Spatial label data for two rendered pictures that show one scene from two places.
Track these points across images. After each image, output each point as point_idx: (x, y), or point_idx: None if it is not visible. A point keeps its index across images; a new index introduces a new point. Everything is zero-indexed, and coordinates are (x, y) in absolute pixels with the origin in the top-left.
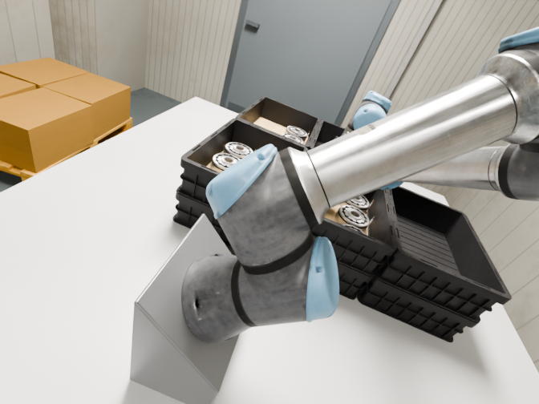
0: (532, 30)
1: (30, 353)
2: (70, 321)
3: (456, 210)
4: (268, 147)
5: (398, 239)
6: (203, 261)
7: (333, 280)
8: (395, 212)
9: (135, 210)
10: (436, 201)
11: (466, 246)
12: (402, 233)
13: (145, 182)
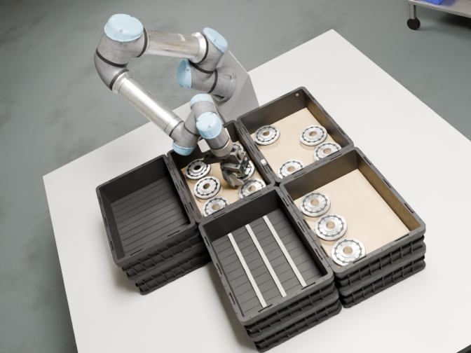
0: (137, 19)
1: (275, 74)
2: (280, 83)
3: (123, 258)
4: (205, 30)
5: (167, 162)
6: (229, 69)
7: (180, 73)
8: (176, 185)
9: (334, 113)
10: (144, 249)
11: (115, 237)
12: (168, 227)
13: (364, 125)
